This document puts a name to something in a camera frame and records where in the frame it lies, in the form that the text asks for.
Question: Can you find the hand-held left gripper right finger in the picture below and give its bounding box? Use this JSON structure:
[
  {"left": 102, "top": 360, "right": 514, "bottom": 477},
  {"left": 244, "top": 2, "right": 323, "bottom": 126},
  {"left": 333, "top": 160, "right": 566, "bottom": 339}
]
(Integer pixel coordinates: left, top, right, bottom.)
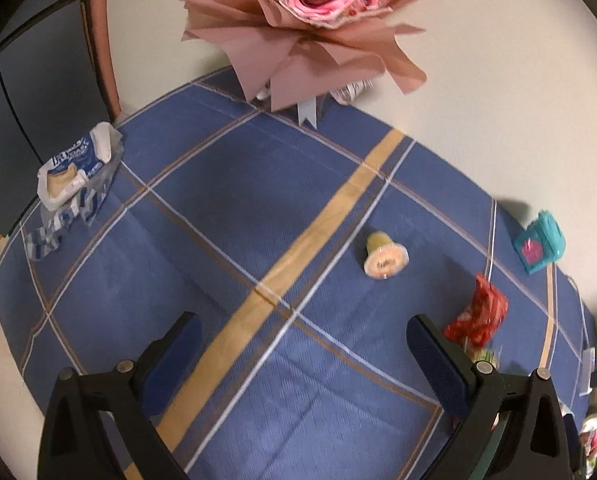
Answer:
[{"left": 407, "top": 314, "right": 576, "bottom": 480}]

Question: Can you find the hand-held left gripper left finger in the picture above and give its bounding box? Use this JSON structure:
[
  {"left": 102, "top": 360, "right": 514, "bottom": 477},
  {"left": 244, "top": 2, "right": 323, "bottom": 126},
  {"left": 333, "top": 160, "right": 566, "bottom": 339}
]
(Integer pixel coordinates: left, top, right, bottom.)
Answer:
[{"left": 38, "top": 311, "right": 202, "bottom": 480}]

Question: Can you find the pink flower bouquet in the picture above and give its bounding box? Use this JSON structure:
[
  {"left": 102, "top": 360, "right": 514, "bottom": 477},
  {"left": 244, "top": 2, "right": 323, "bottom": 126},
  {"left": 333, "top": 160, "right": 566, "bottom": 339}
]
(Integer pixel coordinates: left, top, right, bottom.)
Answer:
[{"left": 181, "top": 0, "right": 451, "bottom": 128}]

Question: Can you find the red snack packet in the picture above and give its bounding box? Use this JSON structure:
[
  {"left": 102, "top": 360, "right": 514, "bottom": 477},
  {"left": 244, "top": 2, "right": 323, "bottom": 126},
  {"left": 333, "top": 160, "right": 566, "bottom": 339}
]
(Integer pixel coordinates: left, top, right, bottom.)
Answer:
[{"left": 443, "top": 274, "right": 509, "bottom": 348}]

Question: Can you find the clear green rice cracker packet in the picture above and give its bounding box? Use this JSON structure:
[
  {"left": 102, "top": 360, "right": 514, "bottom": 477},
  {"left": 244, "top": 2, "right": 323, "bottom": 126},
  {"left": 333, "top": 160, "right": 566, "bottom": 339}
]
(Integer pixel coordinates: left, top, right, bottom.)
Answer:
[{"left": 465, "top": 345, "right": 501, "bottom": 365}]

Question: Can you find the blue white snack packet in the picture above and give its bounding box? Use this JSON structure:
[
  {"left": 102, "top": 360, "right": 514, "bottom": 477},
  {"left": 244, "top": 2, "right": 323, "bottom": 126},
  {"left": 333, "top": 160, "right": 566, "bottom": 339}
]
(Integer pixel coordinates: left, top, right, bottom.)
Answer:
[{"left": 26, "top": 122, "right": 125, "bottom": 262}]

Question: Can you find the blue plaid tablecloth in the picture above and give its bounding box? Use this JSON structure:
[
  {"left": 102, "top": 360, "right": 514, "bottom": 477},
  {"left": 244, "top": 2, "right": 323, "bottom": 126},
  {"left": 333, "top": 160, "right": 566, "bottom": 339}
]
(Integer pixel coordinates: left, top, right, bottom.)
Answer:
[{"left": 0, "top": 65, "right": 597, "bottom": 480}]

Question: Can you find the teal plastic container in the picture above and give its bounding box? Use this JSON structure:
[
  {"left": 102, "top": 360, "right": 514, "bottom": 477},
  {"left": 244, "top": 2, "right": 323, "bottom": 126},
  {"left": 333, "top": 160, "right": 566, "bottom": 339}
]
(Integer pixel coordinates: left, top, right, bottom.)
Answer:
[{"left": 512, "top": 210, "right": 565, "bottom": 276}]

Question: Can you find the jelly cup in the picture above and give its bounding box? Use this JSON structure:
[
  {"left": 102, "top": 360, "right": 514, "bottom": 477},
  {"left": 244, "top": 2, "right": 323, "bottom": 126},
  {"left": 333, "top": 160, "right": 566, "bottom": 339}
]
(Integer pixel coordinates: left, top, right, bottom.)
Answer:
[{"left": 363, "top": 230, "right": 410, "bottom": 281}]

